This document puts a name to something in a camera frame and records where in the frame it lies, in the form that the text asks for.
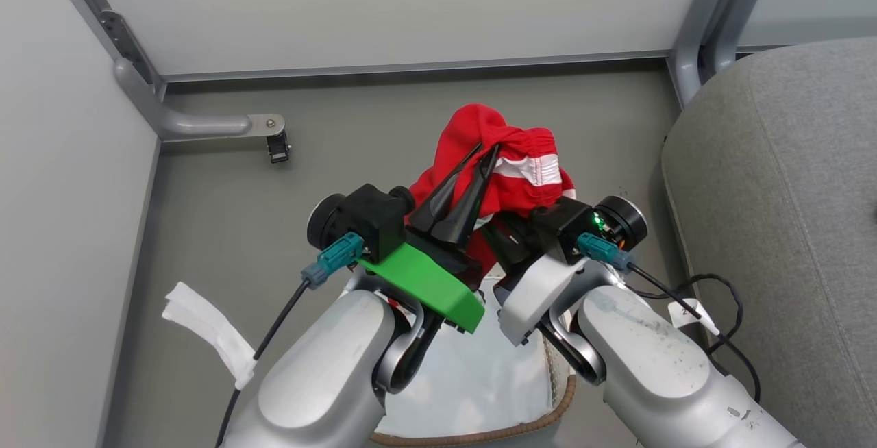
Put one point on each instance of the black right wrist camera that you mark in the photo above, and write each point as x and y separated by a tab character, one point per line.
575	223

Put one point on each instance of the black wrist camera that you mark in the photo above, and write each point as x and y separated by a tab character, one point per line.
363	218
575	223

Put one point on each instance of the black caster wheel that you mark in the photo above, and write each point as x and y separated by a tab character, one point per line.
278	148

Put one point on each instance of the grey partition post with bracket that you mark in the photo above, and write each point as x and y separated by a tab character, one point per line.
109	16

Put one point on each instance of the grey partition bottom rail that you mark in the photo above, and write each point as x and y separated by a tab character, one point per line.
411	68

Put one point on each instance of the white basket liner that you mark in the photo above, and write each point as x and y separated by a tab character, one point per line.
479	372

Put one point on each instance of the grey fabric sofa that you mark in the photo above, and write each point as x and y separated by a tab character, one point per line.
788	229

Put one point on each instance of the grey partition foot with plate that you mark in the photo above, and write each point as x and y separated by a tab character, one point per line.
199	122

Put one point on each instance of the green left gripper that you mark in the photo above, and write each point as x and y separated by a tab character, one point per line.
425	277

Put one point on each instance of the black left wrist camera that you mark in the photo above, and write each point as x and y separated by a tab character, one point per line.
363	218

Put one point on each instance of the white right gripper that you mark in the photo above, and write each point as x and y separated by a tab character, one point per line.
534	290

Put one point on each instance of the red sports garment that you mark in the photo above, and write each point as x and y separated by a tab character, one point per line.
521	160

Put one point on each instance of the woven laundry basket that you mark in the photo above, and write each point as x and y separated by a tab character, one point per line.
479	431

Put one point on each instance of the white tape strip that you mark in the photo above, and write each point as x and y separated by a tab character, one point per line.
212	328

